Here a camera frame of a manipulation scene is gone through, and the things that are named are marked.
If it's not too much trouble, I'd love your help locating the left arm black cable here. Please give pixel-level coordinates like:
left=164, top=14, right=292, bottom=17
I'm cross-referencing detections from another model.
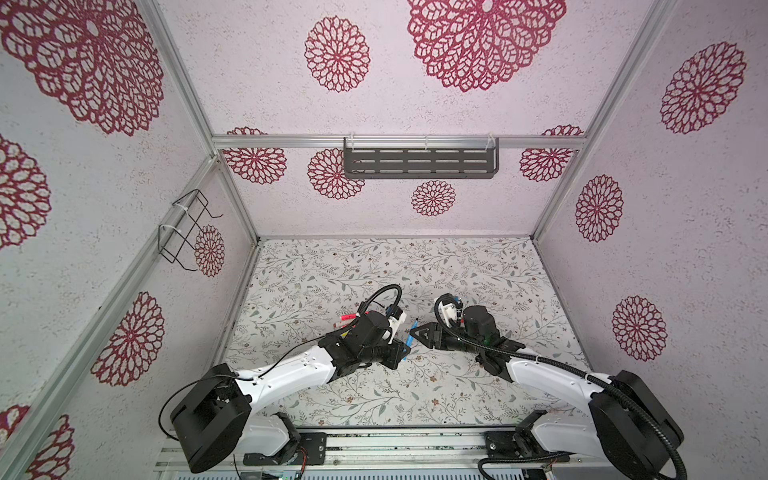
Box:
left=356, top=283, right=404, bottom=319

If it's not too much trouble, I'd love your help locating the black wire wall rack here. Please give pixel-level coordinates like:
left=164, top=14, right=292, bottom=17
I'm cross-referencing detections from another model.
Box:
left=156, top=189, right=223, bottom=272

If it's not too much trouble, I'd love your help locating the dark metal wall shelf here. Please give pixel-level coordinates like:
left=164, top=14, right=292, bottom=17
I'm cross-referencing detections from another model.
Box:
left=342, top=137, right=500, bottom=180

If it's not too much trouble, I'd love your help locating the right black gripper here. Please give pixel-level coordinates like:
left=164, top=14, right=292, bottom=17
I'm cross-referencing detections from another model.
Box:
left=409, top=323, right=482, bottom=359

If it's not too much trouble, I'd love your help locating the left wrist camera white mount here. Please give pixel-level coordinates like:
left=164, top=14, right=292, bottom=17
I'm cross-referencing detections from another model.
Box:
left=384, top=305, right=407, bottom=344

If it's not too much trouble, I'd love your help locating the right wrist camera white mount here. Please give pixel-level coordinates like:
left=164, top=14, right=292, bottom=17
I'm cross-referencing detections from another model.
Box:
left=435, top=301, right=461, bottom=329

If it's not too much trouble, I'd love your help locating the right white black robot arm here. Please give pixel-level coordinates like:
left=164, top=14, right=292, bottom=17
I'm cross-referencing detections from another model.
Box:
left=410, top=296, right=689, bottom=479

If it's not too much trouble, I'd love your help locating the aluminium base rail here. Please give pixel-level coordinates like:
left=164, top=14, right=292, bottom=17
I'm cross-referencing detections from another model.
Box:
left=148, top=425, right=609, bottom=479

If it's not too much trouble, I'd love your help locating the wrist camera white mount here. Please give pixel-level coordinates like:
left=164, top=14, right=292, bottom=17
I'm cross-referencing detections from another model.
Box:
left=384, top=305, right=407, bottom=344
left=435, top=301, right=461, bottom=329

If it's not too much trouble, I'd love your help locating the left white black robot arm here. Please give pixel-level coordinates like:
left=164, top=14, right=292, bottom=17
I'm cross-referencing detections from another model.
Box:
left=170, top=307, right=410, bottom=474

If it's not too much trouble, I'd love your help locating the blue highlighter pen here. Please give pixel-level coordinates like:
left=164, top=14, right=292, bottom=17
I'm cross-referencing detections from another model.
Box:
left=402, top=336, right=414, bottom=361

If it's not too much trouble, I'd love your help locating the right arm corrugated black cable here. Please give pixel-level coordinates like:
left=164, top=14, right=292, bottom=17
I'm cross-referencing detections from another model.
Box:
left=433, top=292, right=689, bottom=480

